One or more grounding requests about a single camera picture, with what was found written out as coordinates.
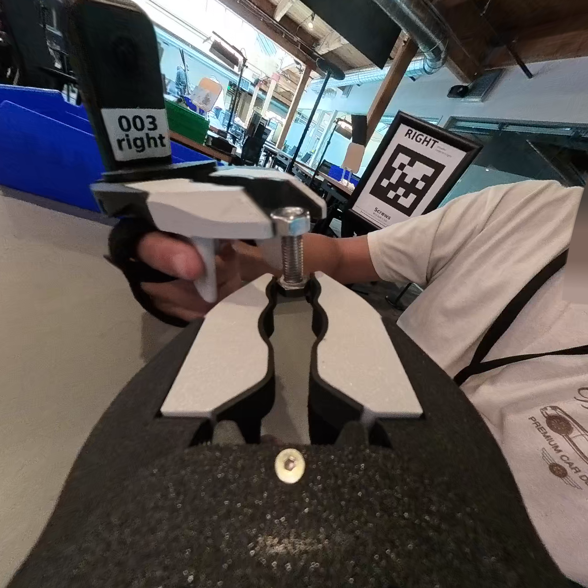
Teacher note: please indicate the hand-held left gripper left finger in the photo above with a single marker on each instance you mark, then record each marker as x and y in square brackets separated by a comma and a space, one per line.
[216, 367]

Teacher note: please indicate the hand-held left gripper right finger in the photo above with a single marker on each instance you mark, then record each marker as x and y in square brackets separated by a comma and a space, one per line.
[367, 367]

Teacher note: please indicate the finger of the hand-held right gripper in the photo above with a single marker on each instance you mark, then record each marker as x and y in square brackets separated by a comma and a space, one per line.
[307, 197]
[206, 213]

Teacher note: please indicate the silver hex bolt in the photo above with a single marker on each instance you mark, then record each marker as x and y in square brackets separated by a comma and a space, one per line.
[292, 257]

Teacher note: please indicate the silver hex nut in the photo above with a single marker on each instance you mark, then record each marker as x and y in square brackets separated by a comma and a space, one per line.
[289, 287]

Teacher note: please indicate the person's right forearm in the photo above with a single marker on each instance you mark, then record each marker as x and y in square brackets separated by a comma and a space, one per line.
[340, 262]

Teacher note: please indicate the person's right hand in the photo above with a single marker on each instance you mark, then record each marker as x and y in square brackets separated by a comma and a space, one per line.
[170, 257]

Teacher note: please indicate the green plastic bin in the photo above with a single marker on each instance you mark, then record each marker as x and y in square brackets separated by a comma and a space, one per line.
[188, 124]

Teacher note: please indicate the black framed marker sign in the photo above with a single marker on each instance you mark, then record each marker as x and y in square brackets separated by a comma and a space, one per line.
[413, 174]

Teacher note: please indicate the blue plastic bin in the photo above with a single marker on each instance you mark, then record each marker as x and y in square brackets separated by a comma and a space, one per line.
[46, 160]

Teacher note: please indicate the black disc-top pole stand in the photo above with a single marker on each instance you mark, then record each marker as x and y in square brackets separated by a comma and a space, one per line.
[330, 70]

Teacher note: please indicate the person in white t-shirt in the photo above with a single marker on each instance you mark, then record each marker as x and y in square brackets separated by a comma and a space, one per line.
[505, 257]

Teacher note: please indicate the black hanging screen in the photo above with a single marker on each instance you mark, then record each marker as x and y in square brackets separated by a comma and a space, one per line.
[358, 27]

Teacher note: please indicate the wooden support post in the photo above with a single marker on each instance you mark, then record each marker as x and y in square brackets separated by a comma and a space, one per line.
[390, 87]

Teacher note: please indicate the silver air duct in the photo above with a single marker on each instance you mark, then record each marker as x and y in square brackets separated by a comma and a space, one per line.
[427, 41]

